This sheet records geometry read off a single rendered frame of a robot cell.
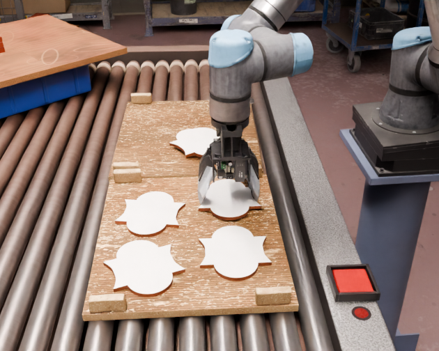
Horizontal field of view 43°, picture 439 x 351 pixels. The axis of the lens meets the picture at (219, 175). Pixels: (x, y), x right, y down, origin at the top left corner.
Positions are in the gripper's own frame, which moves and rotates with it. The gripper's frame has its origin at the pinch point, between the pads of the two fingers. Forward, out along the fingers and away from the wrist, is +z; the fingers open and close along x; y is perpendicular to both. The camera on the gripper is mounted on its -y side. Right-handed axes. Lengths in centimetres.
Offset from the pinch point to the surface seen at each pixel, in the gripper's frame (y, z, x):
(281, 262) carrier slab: 20.0, 0.5, 8.0
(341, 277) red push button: 23.7, 1.1, 18.0
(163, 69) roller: -82, 5, -16
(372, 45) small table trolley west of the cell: -303, 79, 131
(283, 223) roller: 5.4, 3.0, 10.8
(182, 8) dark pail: -426, 84, -11
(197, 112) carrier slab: -44.0, 2.0, -5.3
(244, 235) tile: 12.6, -0.2, 2.2
